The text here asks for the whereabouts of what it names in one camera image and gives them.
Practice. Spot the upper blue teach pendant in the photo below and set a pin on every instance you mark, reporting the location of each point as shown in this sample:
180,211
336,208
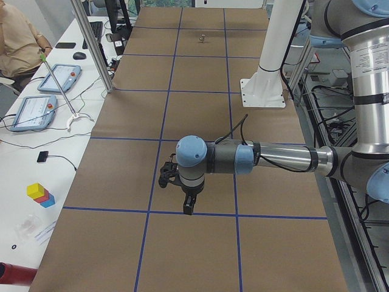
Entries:
66,75

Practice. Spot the yellow cube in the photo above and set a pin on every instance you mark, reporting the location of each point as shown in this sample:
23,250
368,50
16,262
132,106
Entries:
35,191

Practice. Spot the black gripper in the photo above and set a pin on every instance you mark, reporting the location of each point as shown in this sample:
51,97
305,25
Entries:
191,191

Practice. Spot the aluminium frame post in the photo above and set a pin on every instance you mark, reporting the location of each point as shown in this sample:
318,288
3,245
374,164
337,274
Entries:
93,47

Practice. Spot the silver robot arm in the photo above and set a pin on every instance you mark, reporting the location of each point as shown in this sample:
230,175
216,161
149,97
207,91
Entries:
363,27

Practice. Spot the white camera mast column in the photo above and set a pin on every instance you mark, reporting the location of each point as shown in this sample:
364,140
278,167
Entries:
264,89

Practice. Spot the black smartphone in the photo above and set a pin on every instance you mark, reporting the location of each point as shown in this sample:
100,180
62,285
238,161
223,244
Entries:
65,45

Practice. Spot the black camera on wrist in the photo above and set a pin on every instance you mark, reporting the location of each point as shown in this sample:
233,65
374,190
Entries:
169,173

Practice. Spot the lower blue teach pendant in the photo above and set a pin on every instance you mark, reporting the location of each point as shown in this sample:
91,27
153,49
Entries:
35,113

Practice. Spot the red cube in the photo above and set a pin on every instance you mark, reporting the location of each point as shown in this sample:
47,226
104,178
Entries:
43,198

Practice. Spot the blue teach pendant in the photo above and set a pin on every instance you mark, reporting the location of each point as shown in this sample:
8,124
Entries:
35,113
66,75

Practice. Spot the red cylinder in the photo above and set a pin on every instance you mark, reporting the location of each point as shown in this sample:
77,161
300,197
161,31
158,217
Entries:
17,275

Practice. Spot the black keyboard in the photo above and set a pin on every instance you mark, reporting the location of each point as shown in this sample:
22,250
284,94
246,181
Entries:
97,28

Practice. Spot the black monitor stand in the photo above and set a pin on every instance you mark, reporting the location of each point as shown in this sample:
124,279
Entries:
113,7

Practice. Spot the small black box with cable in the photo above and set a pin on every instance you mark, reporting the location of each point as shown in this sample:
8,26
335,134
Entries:
42,157

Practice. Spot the clear plastic bag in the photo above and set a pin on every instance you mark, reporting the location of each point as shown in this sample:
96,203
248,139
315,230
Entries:
27,227

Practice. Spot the blue cube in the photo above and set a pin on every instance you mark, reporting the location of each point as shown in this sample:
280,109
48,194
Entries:
48,203

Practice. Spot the black computer mouse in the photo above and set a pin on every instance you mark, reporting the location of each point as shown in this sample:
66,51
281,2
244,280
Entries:
79,56

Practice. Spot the seated person beige shirt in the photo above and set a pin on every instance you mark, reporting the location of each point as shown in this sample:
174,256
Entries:
21,43

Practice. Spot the reacher grabber stick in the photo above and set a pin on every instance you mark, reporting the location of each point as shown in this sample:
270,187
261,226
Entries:
75,115

